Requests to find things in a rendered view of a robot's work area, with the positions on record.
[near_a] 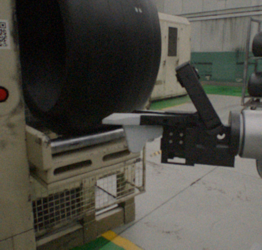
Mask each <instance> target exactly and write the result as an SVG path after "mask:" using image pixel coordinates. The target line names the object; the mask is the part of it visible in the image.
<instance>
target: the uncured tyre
mask: <svg viewBox="0 0 262 250"><path fill-rule="evenodd" d="M15 3H16V15H17V27H18V40H19V58H20V65H21V77H22V84H23V97H24V101H25V103H26V105H27V107H28V110H29V111H30V113H31V115H32V116H33V117H34V118H35V119H36V120H37V121H38V122H39V123H40V124H42V125H43V126H45V127H46V128H47V129H48V130H49V131H51V132H53V133H55V134H58V135H74V134H80V133H85V132H90V131H96V130H101V129H106V128H109V127H114V126H120V125H118V124H103V123H102V120H103V119H105V118H107V117H108V116H110V115H112V114H114V113H131V112H132V111H134V110H142V109H143V107H144V106H145V105H146V103H147V101H148V100H149V98H150V96H151V93H152V91H153V89H154V85H155V84H156V81H157V77H158V73H159V69H160V63H161V56H162V34H161V26H160V20H159V15H158V11H157V7H156V3H155V1H154V0H15ZM133 5H138V6H141V7H142V11H143V15H140V14H135V12H134V8H133Z"/></svg>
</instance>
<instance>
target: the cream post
mask: <svg viewBox="0 0 262 250"><path fill-rule="evenodd" d="M0 19H2V20H8V29H9V40H10V49H0V89H2V90H4V91H5V92H6V97H5V98H4V99H3V100H0V250H36V241H35V228H34V216H33V210H32V197H31V185H30V172H29V160H28V154H27V142H26V122H25V110H24V97H23V84H22V77H21V65H20V58H19V40H18V27H17V15H16V3H15V0H0Z"/></svg>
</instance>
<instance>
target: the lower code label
mask: <svg viewBox="0 0 262 250"><path fill-rule="evenodd" d="M0 49H10V40H9V29H8V20H2V19H0Z"/></svg>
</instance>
